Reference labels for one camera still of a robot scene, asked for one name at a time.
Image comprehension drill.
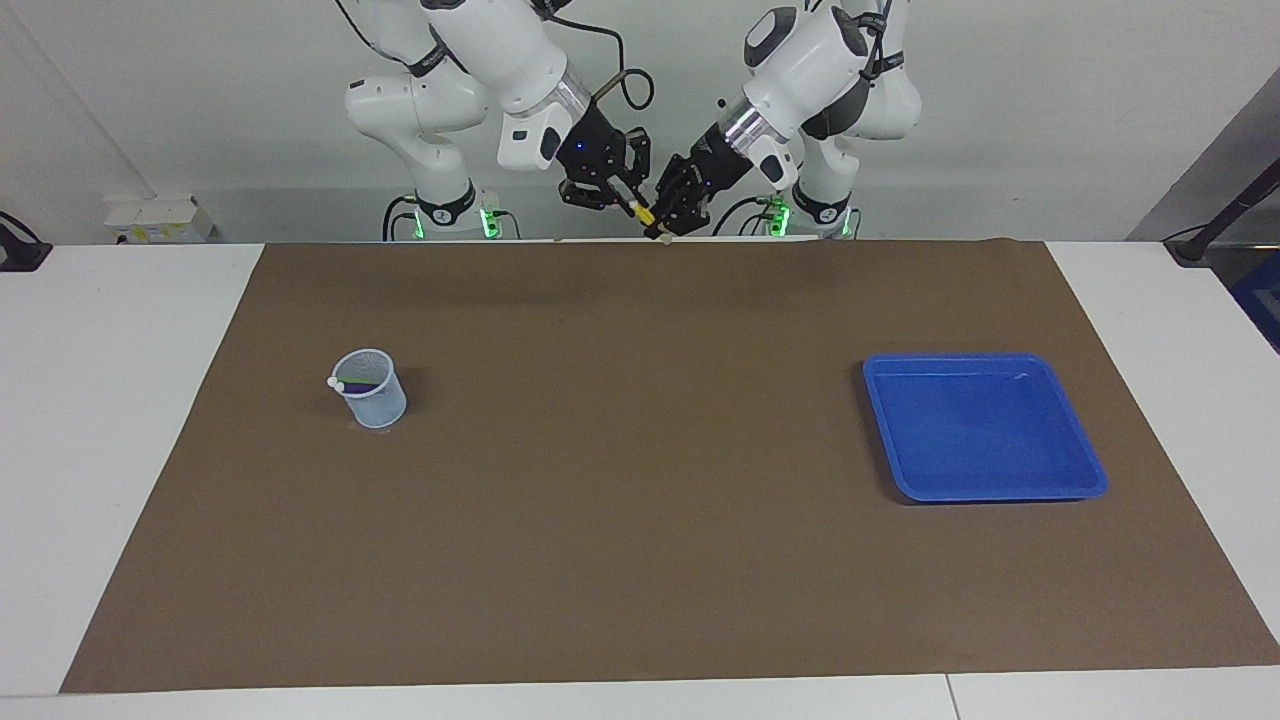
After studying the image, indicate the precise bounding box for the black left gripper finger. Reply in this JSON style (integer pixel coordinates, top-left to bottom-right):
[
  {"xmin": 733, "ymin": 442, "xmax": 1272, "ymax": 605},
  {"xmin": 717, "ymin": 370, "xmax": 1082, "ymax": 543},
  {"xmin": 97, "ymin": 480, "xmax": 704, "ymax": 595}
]
[
  {"xmin": 654, "ymin": 155, "xmax": 702, "ymax": 227},
  {"xmin": 664, "ymin": 190, "xmax": 714, "ymax": 239}
]

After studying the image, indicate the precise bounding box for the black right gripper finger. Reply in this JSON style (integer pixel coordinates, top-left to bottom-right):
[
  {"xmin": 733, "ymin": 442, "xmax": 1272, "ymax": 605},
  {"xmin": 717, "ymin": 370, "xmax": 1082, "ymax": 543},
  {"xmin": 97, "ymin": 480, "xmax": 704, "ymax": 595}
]
[
  {"xmin": 622, "ymin": 130, "xmax": 654, "ymax": 213},
  {"xmin": 558, "ymin": 180, "xmax": 621, "ymax": 213}
]

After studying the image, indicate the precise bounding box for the yellow pen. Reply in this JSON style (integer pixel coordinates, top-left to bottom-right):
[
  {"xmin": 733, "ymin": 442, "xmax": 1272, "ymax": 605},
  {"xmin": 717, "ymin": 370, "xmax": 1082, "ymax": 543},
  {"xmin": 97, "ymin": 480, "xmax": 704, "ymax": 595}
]
[{"xmin": 628, "ymin": 200, "xmax": 673, "ymax": 244}]

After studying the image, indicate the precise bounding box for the blue plastic tray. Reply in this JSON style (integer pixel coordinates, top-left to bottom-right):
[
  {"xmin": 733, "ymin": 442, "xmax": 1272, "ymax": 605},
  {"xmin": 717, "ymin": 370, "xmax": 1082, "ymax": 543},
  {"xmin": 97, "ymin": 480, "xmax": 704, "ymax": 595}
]
[{"xmin": 862, "ymin": 352, "xmax": 1109, "ymax": 503}]

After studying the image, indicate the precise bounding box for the light blue mesh pen cup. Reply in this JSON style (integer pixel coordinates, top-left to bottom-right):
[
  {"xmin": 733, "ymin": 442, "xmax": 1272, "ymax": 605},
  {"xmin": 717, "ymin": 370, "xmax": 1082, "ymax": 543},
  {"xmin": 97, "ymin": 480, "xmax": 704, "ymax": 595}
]
[{"xmin": 331, "ymin": 348, "xmax": 408, "ymax": 430}]

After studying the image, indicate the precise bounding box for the brown table mat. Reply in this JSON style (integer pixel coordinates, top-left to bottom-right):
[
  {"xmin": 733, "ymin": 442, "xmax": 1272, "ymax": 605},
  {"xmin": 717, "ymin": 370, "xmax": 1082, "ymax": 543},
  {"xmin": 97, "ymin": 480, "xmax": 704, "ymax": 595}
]
[{"xmin": 60, "ymin": 240, "xmax": 1280, "ymax": 694}]

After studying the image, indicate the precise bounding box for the white power strip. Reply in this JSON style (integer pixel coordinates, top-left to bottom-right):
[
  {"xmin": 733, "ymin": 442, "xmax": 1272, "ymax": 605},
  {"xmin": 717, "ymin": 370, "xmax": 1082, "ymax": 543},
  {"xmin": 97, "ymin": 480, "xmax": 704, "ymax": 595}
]
[{"xmin": 103, "ymin": 193, "xmax": 216, "ymax": 246}]

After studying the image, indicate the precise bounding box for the black stand pole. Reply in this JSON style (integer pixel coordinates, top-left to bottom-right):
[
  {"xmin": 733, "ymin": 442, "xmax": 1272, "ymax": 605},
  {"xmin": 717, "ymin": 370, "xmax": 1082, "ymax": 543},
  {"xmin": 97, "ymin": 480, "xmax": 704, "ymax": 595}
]
[{"xmin": 1163, "ymin": 158, "xmax": 1280, "ymax": 267}]

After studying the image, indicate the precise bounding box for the blue box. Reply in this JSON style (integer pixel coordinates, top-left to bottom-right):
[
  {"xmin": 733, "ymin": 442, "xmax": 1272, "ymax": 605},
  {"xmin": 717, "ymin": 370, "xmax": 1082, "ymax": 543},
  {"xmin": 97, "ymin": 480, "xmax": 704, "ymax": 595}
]
[{"xmin": 1228, "ymin": 250, "xmax": 1280, "ymax": 353}]

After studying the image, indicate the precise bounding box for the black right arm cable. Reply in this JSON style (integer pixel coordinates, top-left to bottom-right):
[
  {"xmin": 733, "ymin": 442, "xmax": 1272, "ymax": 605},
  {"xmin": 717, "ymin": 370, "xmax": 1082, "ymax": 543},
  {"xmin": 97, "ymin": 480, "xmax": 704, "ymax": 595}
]
[{"xmin": 540, "ymin": 0, "xmax": 657, "ymax": 113}]

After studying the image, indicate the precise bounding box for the black clamp mount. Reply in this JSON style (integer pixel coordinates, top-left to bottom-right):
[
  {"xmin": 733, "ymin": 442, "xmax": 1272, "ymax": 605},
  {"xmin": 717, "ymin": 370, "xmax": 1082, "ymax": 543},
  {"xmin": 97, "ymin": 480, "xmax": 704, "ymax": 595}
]
[{"xmin": 0, "ymin": 211, "xmax": 53, "ymax": 273}]

